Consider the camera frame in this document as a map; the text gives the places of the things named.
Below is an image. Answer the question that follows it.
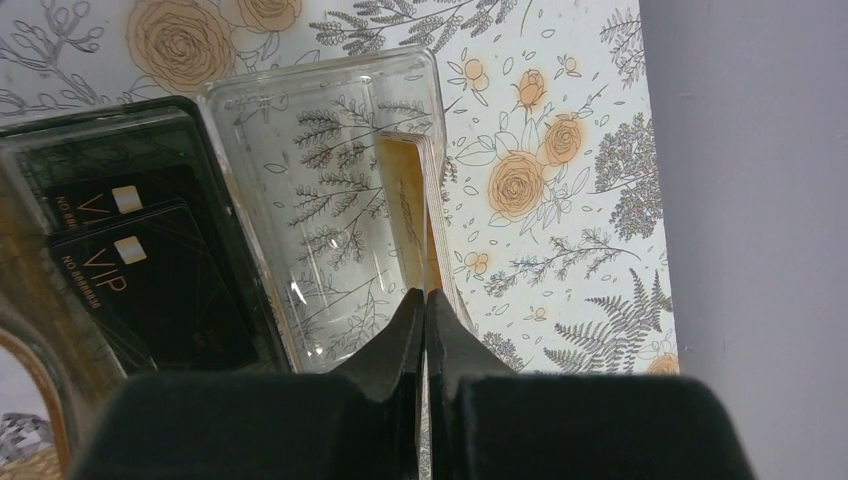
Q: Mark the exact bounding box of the floral patterned table mat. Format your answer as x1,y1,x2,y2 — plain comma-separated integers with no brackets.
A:
1,1,678,373

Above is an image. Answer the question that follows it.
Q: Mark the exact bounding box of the white card stack in organizer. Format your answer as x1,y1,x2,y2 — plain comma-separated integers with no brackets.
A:
1,412,61,479

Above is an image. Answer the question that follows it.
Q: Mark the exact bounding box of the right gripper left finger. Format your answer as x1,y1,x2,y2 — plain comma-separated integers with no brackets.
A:
333,288,425,479

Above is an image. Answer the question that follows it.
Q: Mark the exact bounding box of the black VIP card stack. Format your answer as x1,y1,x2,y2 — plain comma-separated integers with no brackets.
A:
45,165,259,375

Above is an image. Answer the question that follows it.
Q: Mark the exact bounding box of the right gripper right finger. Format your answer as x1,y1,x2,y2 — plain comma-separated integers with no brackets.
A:
425,289,515,479

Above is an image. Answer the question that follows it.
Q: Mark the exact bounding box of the gold card stack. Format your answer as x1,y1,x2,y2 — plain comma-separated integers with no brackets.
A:
375,132,463,308

